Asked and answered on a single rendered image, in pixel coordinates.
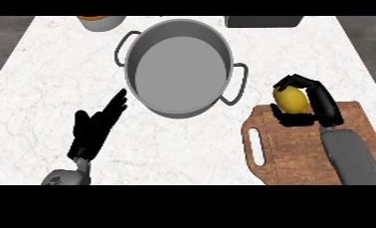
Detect grey metal pot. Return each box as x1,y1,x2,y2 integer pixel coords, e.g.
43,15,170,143
114,18,250,119

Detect brown wooden cutting board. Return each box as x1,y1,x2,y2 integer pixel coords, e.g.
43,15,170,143
241,101,376,186

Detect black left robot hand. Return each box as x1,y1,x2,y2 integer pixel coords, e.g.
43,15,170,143
67,88,130,162

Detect dark grey box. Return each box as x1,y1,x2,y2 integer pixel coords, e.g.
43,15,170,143
223,15,306,29

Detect grey cup with orange top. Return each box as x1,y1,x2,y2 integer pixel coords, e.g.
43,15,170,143
76,15,129,33

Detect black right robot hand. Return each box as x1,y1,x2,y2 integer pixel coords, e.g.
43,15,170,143
269,74,346,128

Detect yellow lemon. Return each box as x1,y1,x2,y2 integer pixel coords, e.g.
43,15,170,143
272,85,312,114

